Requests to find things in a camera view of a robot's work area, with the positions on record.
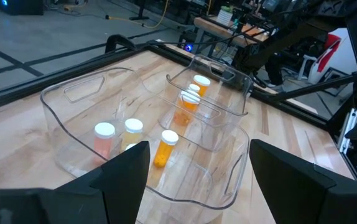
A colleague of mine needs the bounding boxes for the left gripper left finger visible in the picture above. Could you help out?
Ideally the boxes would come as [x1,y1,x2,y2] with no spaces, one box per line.
[0,141,151,224]

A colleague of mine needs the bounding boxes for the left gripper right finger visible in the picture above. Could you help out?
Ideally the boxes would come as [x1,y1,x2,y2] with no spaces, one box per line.
[249,139,357,224]

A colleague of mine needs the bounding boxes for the large orange pill bottle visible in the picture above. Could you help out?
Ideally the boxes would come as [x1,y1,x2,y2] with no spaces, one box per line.
[172,90,202,127]
[193,75,211,97]

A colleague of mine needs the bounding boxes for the pink pill bottle white cap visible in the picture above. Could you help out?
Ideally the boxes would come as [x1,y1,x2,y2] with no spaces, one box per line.
[93,122,116,160]

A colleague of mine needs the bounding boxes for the clear plastic bin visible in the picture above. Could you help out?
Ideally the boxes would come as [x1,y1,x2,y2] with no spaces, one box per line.
[40,67,250,224]
[158,54,254,152]

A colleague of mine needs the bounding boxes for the wooden workbench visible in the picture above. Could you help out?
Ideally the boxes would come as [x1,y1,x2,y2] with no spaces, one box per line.
[193,17,269,47]

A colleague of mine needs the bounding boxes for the small white box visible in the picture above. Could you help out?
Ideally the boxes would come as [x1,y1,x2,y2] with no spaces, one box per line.
[217,7,234,26]

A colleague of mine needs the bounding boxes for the red and white chair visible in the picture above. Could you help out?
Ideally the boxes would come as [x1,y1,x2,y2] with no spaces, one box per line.
[299,33,343,85]

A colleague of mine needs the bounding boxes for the computer tower blue lights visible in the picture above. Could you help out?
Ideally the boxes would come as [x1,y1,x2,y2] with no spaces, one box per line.
[0,0,44,16]

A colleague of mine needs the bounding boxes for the silver aluminium bracket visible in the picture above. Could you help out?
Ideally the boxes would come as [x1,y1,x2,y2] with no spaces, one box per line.
[336,108,357,181]

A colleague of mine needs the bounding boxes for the black stand post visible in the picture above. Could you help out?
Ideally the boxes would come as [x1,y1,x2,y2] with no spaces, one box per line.
[128,0,150,21]

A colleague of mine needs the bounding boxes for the black aluminium table frame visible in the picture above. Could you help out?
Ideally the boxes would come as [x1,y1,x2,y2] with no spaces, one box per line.
[0,39,357,131]

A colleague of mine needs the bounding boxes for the black cable hook clamp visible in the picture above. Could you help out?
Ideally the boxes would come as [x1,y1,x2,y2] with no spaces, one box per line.
[104,34,137,54]

